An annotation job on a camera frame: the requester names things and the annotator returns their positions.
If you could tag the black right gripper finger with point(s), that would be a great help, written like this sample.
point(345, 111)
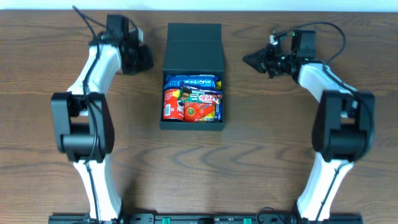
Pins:
point(258, 66)
point(257, 56)

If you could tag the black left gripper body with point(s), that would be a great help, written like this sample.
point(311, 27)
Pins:
point(144, 58)

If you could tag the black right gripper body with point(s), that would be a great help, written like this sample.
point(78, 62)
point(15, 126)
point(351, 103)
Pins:
point(268, 59)

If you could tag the blue cookie pack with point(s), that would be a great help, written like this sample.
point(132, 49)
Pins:
point(176, 81)

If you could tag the red KitKat bar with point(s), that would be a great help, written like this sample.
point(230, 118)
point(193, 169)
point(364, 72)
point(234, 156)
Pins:
point(200, 98)

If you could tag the red Pringles can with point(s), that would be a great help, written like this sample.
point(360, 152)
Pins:
point(173, 107)

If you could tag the red snack bag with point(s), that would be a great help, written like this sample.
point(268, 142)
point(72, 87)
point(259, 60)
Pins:
point(193, 112)

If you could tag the purple chocolate bar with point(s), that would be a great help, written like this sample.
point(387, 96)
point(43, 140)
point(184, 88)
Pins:
point(201, 90)

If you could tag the yellow snack bag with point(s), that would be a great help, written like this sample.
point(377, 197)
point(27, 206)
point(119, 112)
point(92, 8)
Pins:
point(216, 114)

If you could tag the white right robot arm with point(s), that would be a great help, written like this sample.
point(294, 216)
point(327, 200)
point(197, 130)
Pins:
point(343, 130)

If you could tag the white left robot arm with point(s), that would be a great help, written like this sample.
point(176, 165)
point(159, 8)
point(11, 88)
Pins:
point(82, 122)

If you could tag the dark green open box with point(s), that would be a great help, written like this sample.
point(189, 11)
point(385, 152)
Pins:
point(193, 49)

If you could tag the black mounting rail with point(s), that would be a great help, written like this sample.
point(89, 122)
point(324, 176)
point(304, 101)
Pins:
point(149, 218)

